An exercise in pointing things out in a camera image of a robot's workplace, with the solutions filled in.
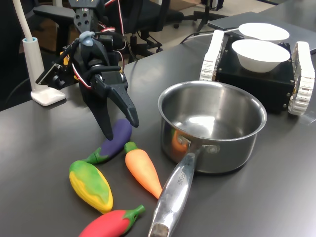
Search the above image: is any orange toy carrot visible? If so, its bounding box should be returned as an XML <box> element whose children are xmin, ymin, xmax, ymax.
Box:
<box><xmin>124</xmin><ymin>141</ymin><xmax>163</xmax><ymax>199</ymax></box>

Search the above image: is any purple toy aubergine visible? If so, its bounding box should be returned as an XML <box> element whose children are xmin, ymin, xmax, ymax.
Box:
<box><xmin>82</xmin><ymin>118</ymin><xmax>133</xmax><ymax>165</ymax></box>

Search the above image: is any pale grey putty lump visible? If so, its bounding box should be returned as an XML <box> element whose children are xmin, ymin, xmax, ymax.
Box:
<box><xmin>79</xmin><ymin>31</ymin><xmax>96</xmax><ymax>47</ymax></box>

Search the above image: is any yellow green toy corn cob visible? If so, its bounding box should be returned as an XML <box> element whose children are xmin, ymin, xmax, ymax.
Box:
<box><xmin>69</xmin><ymin>160</ymin><xmax>114</xmax><ymax>214</ymax></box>

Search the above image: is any red toy chilli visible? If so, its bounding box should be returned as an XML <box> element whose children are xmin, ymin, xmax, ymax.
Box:
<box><xmin>78</xmin><ymin>204</ymin><xmax>146</xmax><ymax>237</ymax></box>

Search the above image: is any tracked vehicle with white tracks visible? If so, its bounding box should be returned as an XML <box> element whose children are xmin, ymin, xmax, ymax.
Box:
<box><xmin>199</xmin><ymin>29</ymin><xmax>316</xmax><ymax>116</ymax></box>

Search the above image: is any white bowl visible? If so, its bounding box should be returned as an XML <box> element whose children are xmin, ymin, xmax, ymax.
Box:
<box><xmin>231</xmin><ymin>39</ymin><xmax>291</xmax><ymax>74</ymax></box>
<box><xmin>238</xmin><ymin>22</ymin><xmax>290</xmax><ymax>42</ymax></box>

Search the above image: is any yellow clamp handle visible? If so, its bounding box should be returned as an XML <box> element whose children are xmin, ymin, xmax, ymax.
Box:
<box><xmin>60</xmin><ymin>51</ymin><xmax>72</xmax><ymax>66</ymax></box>

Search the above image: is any long black camera cable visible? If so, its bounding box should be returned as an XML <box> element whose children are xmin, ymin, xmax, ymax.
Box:
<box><xmin>60</xmin><ymin>39</ymin><xmax>82</xmax><ymax>65</ymax></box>

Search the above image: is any black gripper camera board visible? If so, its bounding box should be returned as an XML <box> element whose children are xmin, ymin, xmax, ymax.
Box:
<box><xmin>35</xmin><ymin>63</ymin><xmax>70</xmax><ymax>90</ymax></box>

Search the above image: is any white post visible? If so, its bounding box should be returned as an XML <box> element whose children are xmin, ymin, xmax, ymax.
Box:
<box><xmin>12</xmin><ymin>0</ymin><xmax>67</xmax><ymax>107</ymax></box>

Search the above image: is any steel pan with long handle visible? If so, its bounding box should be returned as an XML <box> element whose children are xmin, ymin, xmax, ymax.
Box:
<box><xmin>148</xmin><ymin>80</ymin><xmax>268</xmax><ymax>237</ymax></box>

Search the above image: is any thin white cable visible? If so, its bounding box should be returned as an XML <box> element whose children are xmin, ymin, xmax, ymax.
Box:
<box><xmin>179</xmin><ymin>27</ymin><xmax>240</xmax><ymax>45</ymax></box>

